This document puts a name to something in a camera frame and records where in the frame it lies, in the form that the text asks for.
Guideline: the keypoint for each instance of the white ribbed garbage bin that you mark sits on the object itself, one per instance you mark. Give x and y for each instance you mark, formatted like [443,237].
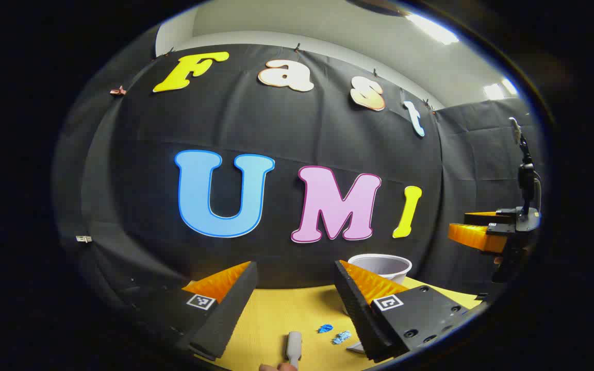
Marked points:
[379,268]

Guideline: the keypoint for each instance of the light blue paper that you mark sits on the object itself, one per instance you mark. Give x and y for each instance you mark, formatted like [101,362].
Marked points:
[342,337]

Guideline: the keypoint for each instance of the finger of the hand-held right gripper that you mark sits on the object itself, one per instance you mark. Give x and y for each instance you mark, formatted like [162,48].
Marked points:
[488,218]
[475,236]

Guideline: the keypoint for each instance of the small backdrop clip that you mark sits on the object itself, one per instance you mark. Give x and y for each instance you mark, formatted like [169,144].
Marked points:
[83,238]
[118,91]

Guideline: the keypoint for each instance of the black backdrop cloth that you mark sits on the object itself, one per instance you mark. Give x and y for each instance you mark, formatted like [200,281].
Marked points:
[137,180]

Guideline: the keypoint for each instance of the ceiling light panel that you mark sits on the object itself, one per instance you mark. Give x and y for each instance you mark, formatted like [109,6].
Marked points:
[500,90]
[431,28]

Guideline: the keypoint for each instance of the small grey broom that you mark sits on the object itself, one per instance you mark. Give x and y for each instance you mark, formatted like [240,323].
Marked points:
[294,346]

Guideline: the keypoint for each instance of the dark blue paper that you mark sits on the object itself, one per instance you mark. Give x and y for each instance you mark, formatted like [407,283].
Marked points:
[325,327]

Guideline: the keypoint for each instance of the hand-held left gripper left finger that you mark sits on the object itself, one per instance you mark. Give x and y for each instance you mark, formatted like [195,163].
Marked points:
[230,314]

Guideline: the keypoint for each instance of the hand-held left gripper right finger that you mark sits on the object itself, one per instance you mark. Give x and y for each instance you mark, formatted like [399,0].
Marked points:
[356,314]

